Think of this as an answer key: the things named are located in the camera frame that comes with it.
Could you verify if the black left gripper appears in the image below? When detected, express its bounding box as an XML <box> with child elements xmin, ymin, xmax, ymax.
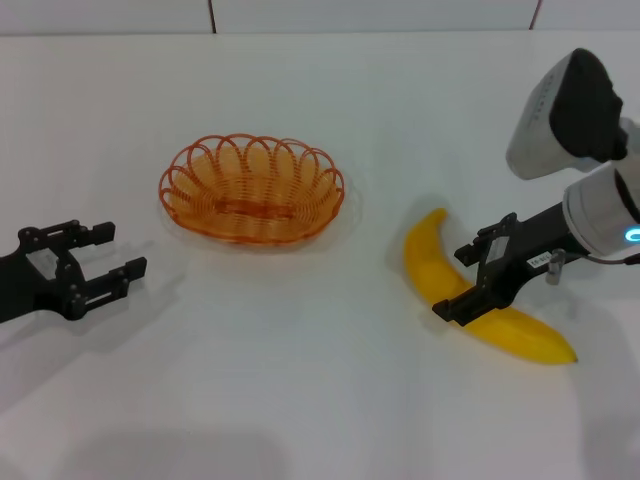
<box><xmin>0</xmin><ymin>218</ymin><xmax>149</xmax><ymax>324</ymax></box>

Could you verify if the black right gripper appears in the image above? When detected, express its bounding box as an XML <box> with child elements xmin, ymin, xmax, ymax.
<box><xmin>432</xmin><ymin>202</ymin><xmax>576</xmax><ymax>327</ymax></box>

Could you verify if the yellow banana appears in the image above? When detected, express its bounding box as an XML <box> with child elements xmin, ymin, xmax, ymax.
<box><xmin>403</xmin><ymin>207</ymin><xmax>580</xmax><ymax>366</ymax></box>

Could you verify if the orange woven plastic basket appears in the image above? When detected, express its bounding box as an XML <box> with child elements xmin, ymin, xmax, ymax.
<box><xmin>158</xmin><ymin>132</ymin><xmax>346</xmax><ymax>249</ymax></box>

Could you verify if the silver plug on right gripper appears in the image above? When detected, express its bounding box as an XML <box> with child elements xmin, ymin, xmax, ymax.
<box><xmin>544</xmin><ymin>252</ymin><xmax>565</xmax><ymax>286</ymax></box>

